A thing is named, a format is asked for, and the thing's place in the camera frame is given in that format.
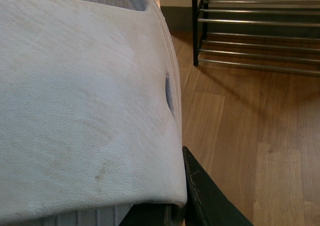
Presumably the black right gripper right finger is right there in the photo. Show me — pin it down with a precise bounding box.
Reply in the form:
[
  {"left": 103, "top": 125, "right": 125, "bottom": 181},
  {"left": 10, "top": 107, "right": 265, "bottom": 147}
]
[{"left": 182, "top": 146, "right": 252, "bottom": 226}]

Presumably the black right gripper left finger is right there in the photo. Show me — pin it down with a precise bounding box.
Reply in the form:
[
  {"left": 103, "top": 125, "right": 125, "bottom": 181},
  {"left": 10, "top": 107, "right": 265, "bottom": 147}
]
[{"left": 119, "top": 203, "right": 185, "bottom": 226}]

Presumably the black metal shoe rack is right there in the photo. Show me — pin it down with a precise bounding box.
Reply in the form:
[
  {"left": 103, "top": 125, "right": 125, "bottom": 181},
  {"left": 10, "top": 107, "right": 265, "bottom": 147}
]
[{"left": 191, "top": 0, "right": 320, "bottom": 76}]

